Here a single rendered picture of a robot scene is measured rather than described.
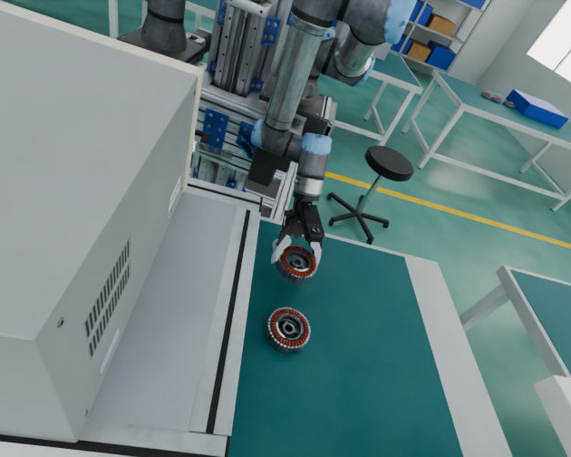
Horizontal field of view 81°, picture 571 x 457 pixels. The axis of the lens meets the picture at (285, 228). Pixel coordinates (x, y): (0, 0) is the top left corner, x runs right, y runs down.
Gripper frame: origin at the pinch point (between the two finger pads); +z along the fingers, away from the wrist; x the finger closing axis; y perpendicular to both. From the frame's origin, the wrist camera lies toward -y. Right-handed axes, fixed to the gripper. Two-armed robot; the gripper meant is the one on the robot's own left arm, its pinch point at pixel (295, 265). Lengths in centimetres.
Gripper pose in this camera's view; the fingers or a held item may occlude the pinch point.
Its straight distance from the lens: 93.3
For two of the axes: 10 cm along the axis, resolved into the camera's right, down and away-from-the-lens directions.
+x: -9.3, -0.8, -3.5
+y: -3.1, -2.9, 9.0
